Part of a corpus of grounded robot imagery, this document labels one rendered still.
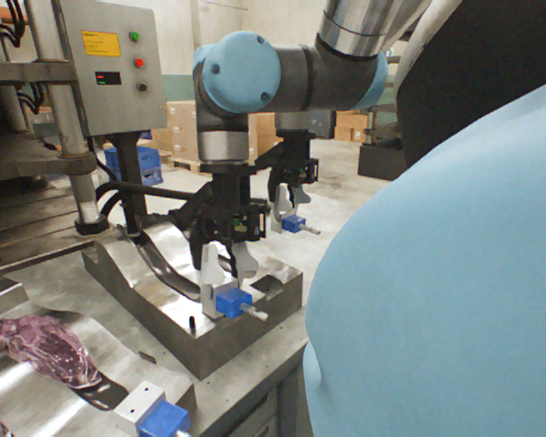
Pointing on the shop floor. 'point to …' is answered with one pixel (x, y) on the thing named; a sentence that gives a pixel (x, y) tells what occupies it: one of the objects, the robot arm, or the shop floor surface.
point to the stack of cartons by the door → (350, 126)
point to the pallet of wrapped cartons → (182, 110)
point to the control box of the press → (115, 82)
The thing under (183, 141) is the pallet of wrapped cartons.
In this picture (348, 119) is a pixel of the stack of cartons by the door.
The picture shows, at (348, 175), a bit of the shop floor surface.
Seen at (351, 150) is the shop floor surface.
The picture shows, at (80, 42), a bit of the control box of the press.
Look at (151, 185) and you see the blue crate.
